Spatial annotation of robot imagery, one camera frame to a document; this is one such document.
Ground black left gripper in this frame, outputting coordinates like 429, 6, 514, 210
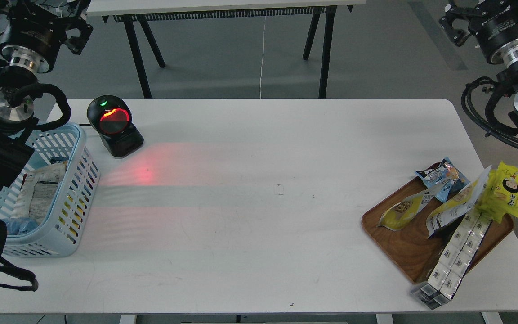
0, 0, 93, 74

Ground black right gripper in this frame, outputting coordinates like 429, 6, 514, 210
438, 0, 518, 63

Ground yellow nut snack pouch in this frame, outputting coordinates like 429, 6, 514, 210
377, 189, 436, 231

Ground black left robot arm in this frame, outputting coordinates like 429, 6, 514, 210
0, 0, 100, 291

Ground yellow cartoon snack pack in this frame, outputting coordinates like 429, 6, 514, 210
476, 162, 518, 223

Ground white snack bag in basket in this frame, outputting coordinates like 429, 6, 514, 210
12, 161, 67, 224

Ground light blue plastic basket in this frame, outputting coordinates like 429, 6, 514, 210
0, 122, 100, 257

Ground yellow white snack pouch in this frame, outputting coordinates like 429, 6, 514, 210
426, 166, 492, 238

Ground blue snack bag in basket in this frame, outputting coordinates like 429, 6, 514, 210
1, 217, 39, 235

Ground long white snack box pack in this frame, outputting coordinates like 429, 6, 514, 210
410, 211, 493, 310

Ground white background table black legs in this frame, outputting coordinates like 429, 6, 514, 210
87, 0, 366, 99

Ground black barcode scanner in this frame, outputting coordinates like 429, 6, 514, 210
86, 95, 144, 158

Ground brown wooden tray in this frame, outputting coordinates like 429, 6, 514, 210
362, 176, 513, 284

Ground white hanging cable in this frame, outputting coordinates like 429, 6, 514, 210
259, 16, 267, 99

